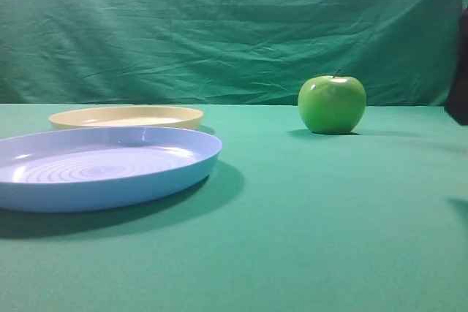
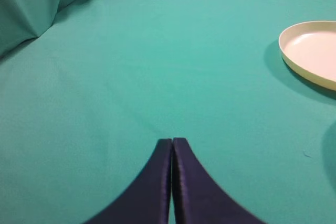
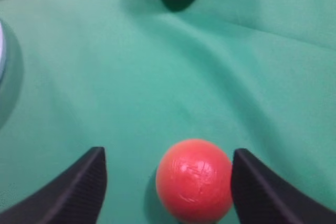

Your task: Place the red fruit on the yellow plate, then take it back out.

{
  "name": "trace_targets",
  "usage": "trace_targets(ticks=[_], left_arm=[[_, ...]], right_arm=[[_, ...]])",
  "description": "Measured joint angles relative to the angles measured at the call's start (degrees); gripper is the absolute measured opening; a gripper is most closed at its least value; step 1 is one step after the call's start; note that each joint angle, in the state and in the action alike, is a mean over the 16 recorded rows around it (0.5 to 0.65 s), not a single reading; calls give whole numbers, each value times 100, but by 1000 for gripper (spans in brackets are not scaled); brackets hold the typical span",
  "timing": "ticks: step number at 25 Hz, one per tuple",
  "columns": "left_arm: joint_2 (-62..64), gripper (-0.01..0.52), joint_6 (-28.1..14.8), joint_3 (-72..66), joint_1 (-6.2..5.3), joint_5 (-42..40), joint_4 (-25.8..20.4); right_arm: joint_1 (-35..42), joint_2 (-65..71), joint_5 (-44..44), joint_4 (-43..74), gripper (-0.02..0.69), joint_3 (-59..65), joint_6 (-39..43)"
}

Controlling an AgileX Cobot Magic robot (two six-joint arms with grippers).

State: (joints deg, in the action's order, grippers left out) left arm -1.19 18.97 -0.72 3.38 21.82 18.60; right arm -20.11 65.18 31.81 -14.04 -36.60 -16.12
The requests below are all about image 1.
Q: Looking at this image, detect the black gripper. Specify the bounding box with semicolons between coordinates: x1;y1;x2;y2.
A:
444;7;467;125

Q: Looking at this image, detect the yellow plastic plate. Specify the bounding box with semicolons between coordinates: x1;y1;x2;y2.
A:
48;105;204;129

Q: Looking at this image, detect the blue plastic plate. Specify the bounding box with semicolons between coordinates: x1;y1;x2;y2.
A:
1;126;223;213

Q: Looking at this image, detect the green apple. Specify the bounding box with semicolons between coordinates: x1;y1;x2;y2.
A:
298;73;366;134

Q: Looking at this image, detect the green table cloth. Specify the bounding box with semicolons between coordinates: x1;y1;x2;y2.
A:
1;105;467;311

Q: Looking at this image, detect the green backdrop cloth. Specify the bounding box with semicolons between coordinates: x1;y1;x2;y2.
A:
1;0;462;106

